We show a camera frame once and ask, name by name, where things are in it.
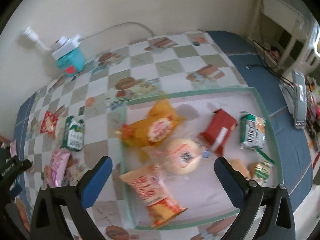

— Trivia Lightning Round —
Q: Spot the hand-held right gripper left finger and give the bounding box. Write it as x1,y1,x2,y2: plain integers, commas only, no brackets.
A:
30,156,113,240

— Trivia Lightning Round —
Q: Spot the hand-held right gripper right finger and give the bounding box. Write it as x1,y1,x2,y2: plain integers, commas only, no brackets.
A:
214,156,294,240

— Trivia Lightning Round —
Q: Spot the white tray with green rim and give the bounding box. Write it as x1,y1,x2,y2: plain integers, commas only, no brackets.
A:
120,87,287,231

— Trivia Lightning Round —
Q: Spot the clear green-edged biscuit packet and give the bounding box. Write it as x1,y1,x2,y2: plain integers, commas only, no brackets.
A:
247,147,276,183

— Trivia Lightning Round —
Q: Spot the large red snack packet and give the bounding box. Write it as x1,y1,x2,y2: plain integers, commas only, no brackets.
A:
198,108,238,157

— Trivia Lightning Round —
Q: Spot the round bread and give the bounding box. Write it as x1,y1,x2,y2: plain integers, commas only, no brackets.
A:
160,137,208,176

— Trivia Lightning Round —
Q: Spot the orange beige snack packet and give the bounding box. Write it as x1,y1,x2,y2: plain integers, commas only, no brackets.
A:
119,165,188,231

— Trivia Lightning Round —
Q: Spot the yellow snack packet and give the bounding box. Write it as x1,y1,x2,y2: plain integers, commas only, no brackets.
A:
121,100,186,148

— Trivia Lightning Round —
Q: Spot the small pink wrapper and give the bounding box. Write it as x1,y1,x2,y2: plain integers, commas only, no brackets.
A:
8,140,18,157

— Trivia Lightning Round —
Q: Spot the pink snack packet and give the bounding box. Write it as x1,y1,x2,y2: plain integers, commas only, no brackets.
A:
45,148,72,188

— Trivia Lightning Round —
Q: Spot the green white barcode snack packet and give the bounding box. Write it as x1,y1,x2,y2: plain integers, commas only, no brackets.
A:
239,112,267,151

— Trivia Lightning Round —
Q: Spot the small red snack packet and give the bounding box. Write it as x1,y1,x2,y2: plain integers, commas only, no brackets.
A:
40,110,59,139

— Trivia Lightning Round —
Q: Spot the beige bread packet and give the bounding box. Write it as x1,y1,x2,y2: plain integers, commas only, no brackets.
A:
55,118,68,141

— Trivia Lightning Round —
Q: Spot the grey flat device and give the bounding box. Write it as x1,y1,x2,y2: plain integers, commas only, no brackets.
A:
292,70,308,130

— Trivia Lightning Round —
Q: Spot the teal box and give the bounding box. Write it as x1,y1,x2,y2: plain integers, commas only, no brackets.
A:
56,46,86,78

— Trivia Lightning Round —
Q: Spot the white power strip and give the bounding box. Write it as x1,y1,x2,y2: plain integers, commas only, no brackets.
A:
51,34,82,59

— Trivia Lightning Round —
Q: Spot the checked printed tablecloth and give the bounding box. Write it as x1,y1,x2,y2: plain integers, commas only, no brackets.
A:
12,30,314,240

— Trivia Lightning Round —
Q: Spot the black cable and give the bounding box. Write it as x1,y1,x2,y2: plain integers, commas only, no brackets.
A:
246,37,296,86

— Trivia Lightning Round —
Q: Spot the white wall plug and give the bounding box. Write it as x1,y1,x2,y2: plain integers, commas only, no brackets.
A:
22,26,54,51

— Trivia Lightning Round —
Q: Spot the grey power cable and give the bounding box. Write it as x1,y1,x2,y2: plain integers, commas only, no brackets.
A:
80,22,156,41

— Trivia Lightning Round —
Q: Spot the white furniture frame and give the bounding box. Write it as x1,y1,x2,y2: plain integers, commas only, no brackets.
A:
257,0,320,66

